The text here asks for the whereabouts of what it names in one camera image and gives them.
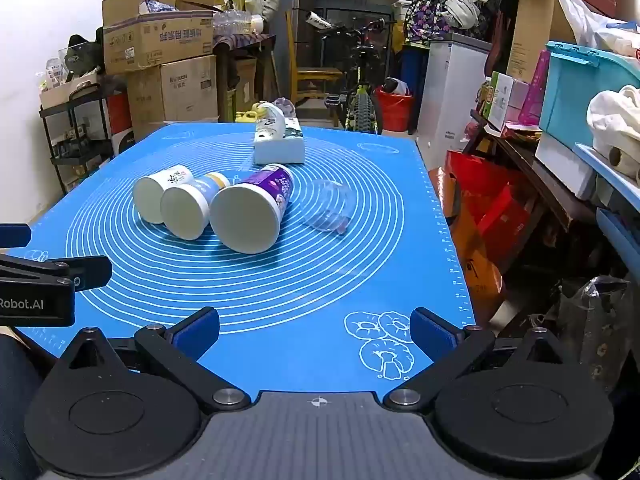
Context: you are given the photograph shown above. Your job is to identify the white crumpled cloth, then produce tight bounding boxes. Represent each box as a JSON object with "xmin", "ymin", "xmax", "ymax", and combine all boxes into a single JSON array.
[{"xmin": 585, "ymin": 85, "xmax": 640, "ymax": 162}]

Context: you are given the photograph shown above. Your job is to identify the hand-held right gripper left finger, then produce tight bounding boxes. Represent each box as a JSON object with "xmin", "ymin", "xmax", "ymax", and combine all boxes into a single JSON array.
[{"xmin": 57, "ymin": 306, "xmax": 252, "ymax": 412}]

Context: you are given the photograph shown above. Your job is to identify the pack of plastic bottles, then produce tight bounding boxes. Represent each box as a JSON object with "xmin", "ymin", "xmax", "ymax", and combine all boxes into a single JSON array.
[{"xmin": 212, "ymin": 7, "xmax": 265, "ymax": 36}]

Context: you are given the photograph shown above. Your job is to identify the large open cardboard box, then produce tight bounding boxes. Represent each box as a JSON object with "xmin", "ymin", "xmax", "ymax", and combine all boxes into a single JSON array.
[{"xmin": 102, "ymin": 0, "xmax": 216, "ymax": 75}]

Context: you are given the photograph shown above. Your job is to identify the white cup yellow blue label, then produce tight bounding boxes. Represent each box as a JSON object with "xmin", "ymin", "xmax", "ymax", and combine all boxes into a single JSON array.
[{"xmin": 159, "ymin": 172, "xmax": 232, "ymax": 241}]

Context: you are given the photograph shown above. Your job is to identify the white flat box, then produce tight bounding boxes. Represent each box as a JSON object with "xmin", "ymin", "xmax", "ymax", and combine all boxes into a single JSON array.
[{"xmin": 534, "ymin": 132, "xmax": 599, "ymax": 201}]

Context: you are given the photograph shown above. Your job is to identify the white cup grey print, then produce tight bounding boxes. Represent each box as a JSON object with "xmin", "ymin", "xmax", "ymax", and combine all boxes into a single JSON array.
[{"xmin": 254, "ymin": 101, "xmax": 287, "ymax": 141}]

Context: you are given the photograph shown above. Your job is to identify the pink box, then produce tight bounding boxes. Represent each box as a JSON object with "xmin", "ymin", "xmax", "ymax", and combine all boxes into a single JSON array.
[{"xmin": 519, "ymin": 49, "xmax": 551, "ymax": 126}]

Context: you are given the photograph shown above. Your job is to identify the tall brown cardboard box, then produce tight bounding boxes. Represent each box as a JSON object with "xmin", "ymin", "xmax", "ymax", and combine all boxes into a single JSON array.
[{"xmin": 505, "ymin": 0, "xmax": 577, "ymax": 85}]

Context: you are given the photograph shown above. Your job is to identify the black bicycle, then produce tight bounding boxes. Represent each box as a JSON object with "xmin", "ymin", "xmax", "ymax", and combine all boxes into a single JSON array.
[{"xmin": 292, "ymin": 9, "xmax": 397, "ymax": 136}]

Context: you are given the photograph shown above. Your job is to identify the plain brown cardboard box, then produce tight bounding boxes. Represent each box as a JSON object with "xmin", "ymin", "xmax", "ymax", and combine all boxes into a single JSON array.
[{"xmin": 126, "ymin": 54, "xmax": 219, "ymax": 125}]

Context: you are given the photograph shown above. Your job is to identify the red paper bag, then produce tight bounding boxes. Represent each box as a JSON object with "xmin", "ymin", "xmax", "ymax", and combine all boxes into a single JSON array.
[{"xmin": 444, "ymin": 149, "xmax": 534, "ymax": 262}]

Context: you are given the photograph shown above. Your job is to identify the grey cloth bundle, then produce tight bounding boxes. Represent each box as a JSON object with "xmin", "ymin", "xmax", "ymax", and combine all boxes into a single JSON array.
[{"xmin": 444, "ymin": 0, "xmax": 482, "ymax": 31}]

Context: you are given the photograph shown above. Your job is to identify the black metal shelf cart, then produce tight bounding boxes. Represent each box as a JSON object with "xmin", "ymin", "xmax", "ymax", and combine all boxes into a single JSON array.
[{"xmin": 38, "ymin": 80, "xmax": 117, "ymax": 196}]

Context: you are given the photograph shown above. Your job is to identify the crinkled clear plastic bag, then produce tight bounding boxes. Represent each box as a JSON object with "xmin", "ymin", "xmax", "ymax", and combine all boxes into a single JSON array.
[{"xmin": 556, "ymin": 274, "xmax": 634, "ymax": 392}]

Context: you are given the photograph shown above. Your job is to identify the white plastic bag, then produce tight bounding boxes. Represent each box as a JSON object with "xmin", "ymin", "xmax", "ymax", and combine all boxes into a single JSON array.
[{"xmin": 552, "ymin": 0, "xmax": 640, "ymax": 57}]

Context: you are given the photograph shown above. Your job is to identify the wooden chair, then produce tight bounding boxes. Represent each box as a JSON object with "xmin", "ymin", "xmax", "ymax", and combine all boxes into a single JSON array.
[{"xmin": 284, "ymin": 10, "xmax": 347, "ymax": 127}]

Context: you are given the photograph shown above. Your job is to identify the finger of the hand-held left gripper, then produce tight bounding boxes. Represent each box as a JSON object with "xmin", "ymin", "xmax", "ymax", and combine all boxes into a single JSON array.
[
  {"xmin": 0, "ymin": 223, "xmax": 32, "ymax": 249},
  {"xmin": 0, "ymin": 253, "xmax": 114, "ymax": 292}
]

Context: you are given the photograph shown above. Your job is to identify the floral purple cloth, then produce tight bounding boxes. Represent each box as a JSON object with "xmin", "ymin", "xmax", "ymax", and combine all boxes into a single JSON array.
[{"xmin": 403, "ymin": 0, "xmax": 452, "ymax": 47}]

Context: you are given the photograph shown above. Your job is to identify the light blue storage bin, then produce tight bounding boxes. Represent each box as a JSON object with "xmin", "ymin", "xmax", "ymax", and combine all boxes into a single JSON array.
[{"xmin": 538, "ymin": 40, "xmax": 640, "ymax": 152}]

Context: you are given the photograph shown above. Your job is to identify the black bag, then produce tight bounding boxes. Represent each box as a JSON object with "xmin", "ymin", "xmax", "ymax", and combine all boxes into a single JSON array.
[{"xmin": 67, "ymin": 34, "xmax": 105, "ymax": 79}]

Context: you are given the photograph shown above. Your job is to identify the small white paper cup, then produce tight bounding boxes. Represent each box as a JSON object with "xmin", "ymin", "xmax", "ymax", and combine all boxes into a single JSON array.
[{"xmin": 132, "ymin": 165, "xmax": 195, "ymax": 225}]

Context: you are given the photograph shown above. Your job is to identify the red plastic bucket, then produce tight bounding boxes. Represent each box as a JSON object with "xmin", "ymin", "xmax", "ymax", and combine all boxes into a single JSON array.
[{"xmin": 374, "ymin": 85, "xmax": 416, "ymax": 134}]

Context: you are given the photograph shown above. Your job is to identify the white tissue box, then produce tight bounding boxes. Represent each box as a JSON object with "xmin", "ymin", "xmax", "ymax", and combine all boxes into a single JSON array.
[{"xmin": 252, "ymin": 116, "xmax": 307, "ymax": 165}]

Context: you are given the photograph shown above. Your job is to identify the orange paper bag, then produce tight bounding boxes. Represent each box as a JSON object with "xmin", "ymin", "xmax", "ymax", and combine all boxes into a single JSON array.
[{"xmin": 428, "ymin": 167, "xmax": 507, "ymax": 312}]

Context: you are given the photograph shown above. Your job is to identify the green and white carton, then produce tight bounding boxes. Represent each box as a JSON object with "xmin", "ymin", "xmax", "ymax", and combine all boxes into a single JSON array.
[{"xmin": 484, "ymin": 70, "xmax": 517, "ymax": 132}]

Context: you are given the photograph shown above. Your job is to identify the dark wooden table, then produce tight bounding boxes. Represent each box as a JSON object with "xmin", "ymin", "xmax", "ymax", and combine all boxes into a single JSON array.
[{"xmin": 212, "ymin": 33, "xmax": 277, "ymax": 124}]

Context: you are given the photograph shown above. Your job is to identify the blue silicone baking mat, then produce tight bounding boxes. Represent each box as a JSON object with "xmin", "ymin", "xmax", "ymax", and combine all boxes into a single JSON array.
[{"xmin": 9, "ymin": 121, "xmax": 477, "ymax": 397}]

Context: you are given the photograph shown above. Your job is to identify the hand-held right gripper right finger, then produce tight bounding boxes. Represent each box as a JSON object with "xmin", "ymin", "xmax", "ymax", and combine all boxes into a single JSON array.
[{"xmin": 381, "ymin": 306, "xmax": 574, "ymax": 411}]

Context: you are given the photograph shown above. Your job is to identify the purple printed paper cup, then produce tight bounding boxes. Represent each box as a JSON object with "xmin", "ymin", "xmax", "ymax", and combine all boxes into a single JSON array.
[{"xmin": 208, "ymin": 163, "xmax": 295, "ymax": 255}]

